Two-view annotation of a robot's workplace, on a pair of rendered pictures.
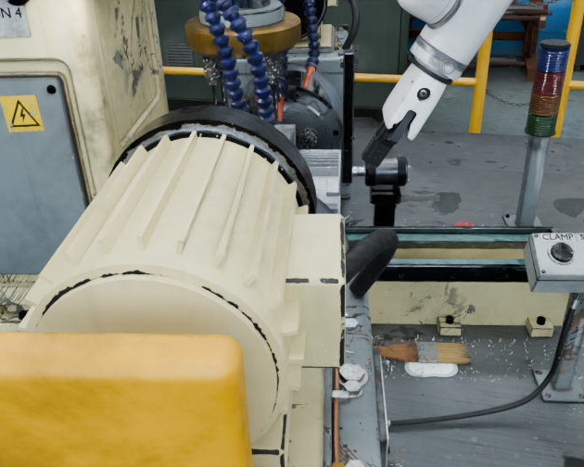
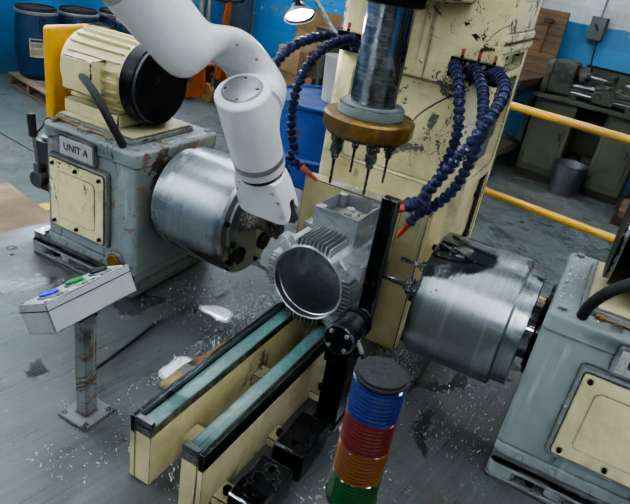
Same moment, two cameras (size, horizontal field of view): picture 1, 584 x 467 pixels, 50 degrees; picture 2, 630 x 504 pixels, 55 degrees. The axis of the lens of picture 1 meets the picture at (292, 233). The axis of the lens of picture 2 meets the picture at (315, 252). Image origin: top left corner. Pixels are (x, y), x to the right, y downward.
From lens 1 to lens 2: 1.72 m
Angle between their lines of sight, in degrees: 92
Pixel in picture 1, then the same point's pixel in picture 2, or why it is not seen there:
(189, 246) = (86, 32)
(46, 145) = not seen: hidden behind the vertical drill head
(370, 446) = (57, 124)
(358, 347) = (95, 137)
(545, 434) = (69, 376)
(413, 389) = (168, 350)
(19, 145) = not seen: hidden behind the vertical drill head
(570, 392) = (74, 409)
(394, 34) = not seen: outside the picture
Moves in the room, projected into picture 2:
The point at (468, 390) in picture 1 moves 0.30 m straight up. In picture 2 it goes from (139, 370) to (143, 237)
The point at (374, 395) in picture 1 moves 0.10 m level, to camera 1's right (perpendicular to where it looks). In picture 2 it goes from (73, 132) to (37, 141)
